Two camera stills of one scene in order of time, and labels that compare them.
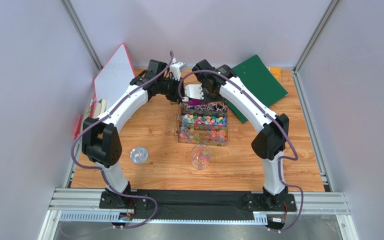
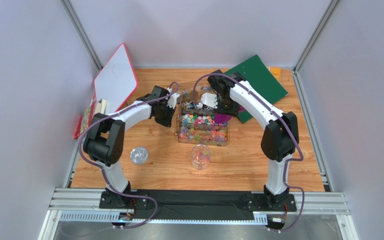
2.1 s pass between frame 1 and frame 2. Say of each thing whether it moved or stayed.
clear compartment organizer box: stayed
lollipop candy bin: stayed
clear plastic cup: stayed
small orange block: stayed
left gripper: moved
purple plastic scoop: moved
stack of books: stayed
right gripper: moved
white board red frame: stayed
